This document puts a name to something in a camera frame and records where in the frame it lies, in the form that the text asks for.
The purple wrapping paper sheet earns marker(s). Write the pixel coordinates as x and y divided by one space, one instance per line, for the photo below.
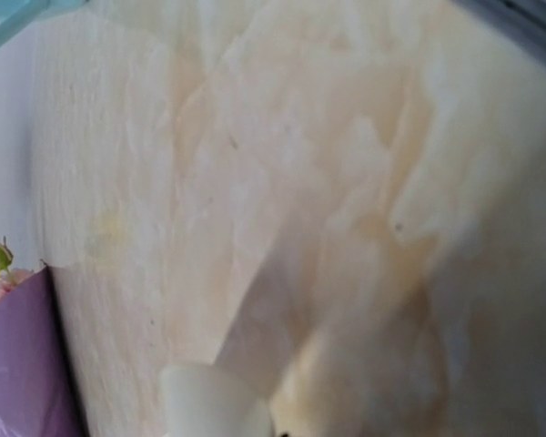
37 389

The single pink fake rose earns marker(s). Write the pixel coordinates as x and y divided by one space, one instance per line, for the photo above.
10 276

